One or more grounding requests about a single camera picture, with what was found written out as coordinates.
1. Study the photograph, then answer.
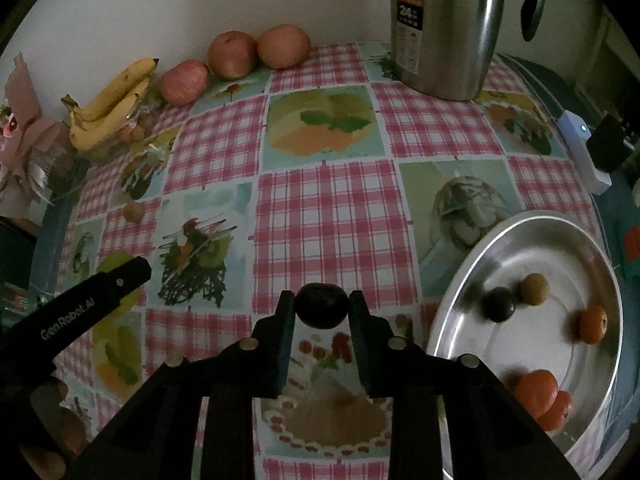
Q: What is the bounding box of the yellow banana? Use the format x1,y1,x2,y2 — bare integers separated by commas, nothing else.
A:
75,56,160,122
62,77,151,153

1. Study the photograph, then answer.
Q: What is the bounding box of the glass bowl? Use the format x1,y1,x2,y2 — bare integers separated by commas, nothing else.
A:
87,100,173,163

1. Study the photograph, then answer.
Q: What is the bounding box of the dark plum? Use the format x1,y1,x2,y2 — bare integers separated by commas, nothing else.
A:
481,286,517,322
296,283,349,330

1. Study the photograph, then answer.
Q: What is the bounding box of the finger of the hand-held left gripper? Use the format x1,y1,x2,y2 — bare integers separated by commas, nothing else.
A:
95,256,152,306

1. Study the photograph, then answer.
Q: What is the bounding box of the pinkish red apple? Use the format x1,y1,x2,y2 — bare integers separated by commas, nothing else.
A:
159,59,211,107

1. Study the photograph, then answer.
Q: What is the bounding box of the stainless steel plate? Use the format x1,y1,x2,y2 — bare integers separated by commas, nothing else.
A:
425,210,624,480

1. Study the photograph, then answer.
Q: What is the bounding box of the pink flower bouquet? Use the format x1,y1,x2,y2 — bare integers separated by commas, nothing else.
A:
0,51,88,196

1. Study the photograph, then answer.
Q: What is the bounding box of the teal box with orange label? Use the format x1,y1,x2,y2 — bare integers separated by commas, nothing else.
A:
617,225,640,281

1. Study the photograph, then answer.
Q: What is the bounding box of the black device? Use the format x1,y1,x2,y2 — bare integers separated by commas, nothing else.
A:
586,114,636,173

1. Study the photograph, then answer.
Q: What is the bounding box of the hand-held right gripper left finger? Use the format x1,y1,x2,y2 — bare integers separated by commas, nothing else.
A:
82,290,297,480

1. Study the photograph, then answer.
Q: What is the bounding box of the checkered printed tablecloth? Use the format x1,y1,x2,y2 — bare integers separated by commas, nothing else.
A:
50,42,608,480

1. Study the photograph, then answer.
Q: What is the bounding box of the person's left hand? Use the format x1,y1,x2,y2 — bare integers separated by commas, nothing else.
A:
20,377,92,480

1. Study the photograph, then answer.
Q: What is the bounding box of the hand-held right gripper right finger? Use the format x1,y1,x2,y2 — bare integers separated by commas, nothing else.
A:
348,290,583,480

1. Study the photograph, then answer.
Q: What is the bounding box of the stainless steel thermos jug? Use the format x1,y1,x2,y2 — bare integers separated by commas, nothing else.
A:
389,0,548,101

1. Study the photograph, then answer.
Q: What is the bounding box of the white device with blue light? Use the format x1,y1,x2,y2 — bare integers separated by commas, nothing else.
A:
557,110,613,196

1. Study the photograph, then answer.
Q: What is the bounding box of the orange tangerine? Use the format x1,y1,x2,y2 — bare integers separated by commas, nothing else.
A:
515,369,559,418
578,306,609,345
537,390,573,432

